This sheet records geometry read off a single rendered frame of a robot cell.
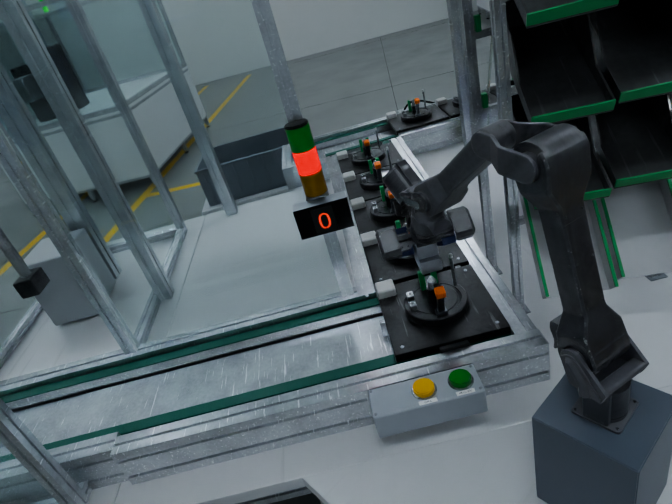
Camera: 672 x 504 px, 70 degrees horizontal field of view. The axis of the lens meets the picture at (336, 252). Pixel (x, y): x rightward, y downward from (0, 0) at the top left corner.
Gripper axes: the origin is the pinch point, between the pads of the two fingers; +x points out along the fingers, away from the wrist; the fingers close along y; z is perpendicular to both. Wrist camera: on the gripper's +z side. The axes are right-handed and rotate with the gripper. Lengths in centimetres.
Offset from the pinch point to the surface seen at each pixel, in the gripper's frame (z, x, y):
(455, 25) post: 94, 54, -43
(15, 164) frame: 33, -18, 75
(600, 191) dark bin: -3.5, -11.8, -31.0
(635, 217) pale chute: -6.2, 3.4, -43.1
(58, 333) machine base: 19, 52, 117
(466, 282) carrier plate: -7.6, 15.8, -8.6
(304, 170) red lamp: 18.9, -8.2, 19.7
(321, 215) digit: 11.7, -0.3, 19.1
